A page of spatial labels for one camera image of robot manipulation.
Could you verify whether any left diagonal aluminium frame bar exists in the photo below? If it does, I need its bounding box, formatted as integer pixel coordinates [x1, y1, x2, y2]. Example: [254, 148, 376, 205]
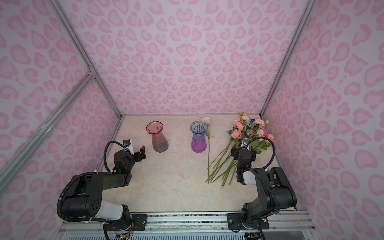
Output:
[1, 70, 95, 193]

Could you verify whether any purple blue glass vase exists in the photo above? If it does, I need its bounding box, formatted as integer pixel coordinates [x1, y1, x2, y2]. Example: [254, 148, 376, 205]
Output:
[190, 121, 208, 153]

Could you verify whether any cream white rose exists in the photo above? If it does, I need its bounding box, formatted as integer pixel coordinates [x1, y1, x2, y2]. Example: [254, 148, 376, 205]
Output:
[201, 117, 211, 184]

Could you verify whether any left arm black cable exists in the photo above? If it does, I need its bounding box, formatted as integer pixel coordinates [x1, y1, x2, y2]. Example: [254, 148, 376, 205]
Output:
[103, 140, 126, 173]

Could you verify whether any pile of pink flowers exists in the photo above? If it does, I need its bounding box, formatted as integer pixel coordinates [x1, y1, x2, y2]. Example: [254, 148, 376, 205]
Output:
[210, 113, 274, 187]

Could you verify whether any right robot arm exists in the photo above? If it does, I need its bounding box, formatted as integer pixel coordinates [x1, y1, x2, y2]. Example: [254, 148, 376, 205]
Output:
[227, 147, 297, 233]

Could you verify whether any right corner aluminium post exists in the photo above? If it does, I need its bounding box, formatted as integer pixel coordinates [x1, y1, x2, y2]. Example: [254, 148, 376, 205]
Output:
[260, 0, 318, 120]

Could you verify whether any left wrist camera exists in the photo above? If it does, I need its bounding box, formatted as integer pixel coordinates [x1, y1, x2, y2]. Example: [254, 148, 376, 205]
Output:
[123, 139, 135, 156]

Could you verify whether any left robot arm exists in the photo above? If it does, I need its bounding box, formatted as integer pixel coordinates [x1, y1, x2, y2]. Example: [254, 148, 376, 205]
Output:
[57, 146, 146, 227]

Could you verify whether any left corner aluminium post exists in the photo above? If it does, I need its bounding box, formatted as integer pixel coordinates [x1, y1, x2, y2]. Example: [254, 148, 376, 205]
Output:
[47, 0, 123, 120]

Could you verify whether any corner aluminium post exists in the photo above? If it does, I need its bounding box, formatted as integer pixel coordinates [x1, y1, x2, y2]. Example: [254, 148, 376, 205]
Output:
[260, 0, 318, 120]
[47, 0, 123, 120]

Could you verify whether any red glass vase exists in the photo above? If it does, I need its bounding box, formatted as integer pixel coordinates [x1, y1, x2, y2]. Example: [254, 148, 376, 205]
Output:
[146, 121, 169, 153]

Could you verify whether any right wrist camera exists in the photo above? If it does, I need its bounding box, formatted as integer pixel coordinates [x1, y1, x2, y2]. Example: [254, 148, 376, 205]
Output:
[241, 138, 251, 149]

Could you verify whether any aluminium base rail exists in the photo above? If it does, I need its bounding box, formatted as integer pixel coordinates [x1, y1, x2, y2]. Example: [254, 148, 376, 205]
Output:
[56, 211, 319, 240]

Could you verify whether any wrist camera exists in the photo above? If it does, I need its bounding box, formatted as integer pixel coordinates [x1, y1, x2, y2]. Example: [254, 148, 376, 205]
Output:
[241, 138, 251, 149]
[123, 139, 135, 156]

